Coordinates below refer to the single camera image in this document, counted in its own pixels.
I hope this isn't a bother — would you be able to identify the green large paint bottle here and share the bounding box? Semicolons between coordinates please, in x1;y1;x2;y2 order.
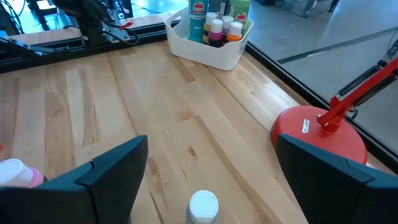
228;0;252;34

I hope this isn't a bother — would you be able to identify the white plastic bin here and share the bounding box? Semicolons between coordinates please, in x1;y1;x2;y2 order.
164;7;254;72

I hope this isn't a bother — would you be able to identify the pink paint bottle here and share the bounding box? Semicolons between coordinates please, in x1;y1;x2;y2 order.
0;158;47;189

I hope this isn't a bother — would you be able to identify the light grey paint bottle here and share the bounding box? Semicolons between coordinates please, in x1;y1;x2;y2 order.
185;190;220;224

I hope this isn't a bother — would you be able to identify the teal large paint bottle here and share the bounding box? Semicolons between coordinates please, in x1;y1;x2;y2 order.
188;0;209;44

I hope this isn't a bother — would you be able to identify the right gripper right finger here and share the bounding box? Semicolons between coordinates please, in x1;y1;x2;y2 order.
275;133;398;224

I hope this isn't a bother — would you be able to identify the orange paint bottle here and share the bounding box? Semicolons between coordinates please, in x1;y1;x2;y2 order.
226;21;244;43

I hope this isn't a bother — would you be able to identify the red desk lamp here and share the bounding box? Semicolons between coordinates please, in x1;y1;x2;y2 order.
270;57;398;166

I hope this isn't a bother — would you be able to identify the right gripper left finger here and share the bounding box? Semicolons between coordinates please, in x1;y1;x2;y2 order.
0;134;149;224

